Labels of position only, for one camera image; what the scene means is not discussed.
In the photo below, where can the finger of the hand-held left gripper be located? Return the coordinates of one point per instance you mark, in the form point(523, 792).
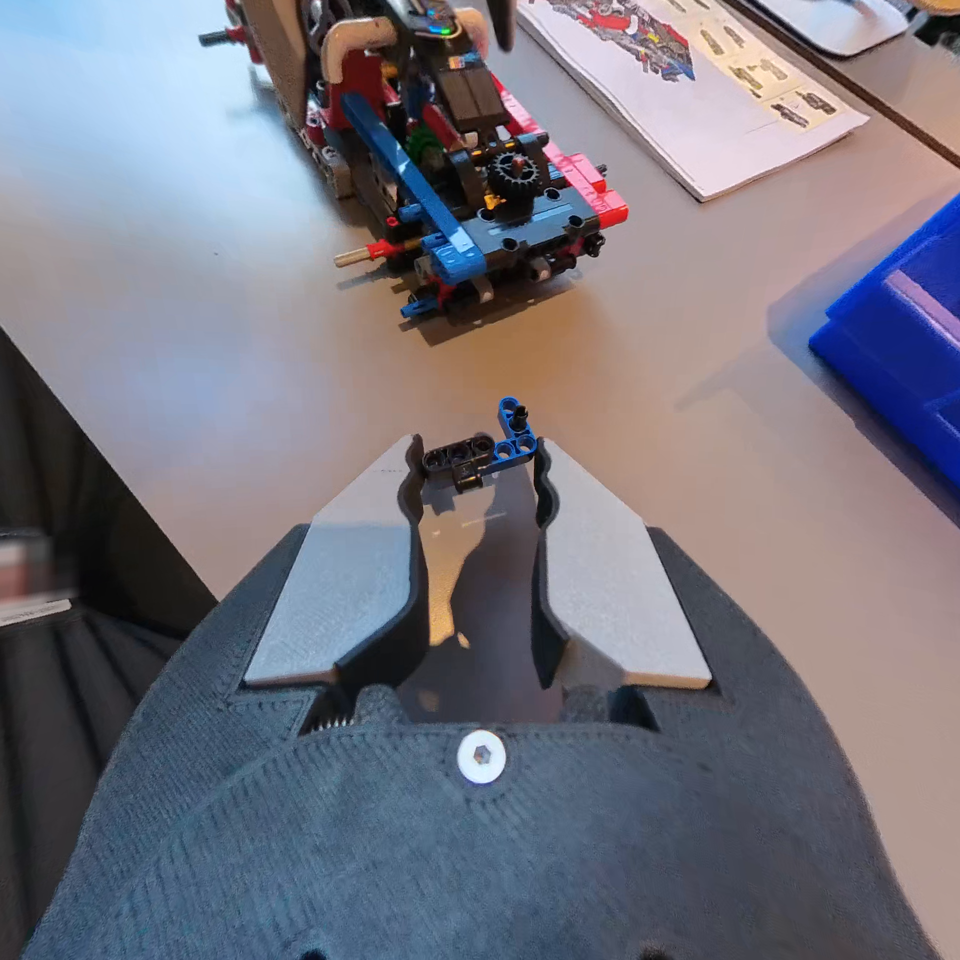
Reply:
point(281, 45)
point(502, 19)

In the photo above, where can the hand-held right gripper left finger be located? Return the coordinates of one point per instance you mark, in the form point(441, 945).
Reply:
point(345, 592)

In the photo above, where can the small black toy connector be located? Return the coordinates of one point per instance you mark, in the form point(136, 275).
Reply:
point(457, 455)

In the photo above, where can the blue plastic bin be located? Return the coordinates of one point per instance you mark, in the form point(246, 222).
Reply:
point(885, 352)

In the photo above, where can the partly built toy car chassis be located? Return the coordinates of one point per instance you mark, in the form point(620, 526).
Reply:
point(450, 165)

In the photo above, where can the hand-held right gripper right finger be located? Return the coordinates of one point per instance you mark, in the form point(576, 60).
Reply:
point(615, 600)

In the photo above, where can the open building instruction booklet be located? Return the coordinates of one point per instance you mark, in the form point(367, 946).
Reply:
point(712, 127)

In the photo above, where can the white stand base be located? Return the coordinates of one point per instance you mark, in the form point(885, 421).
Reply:
point(832, 26)

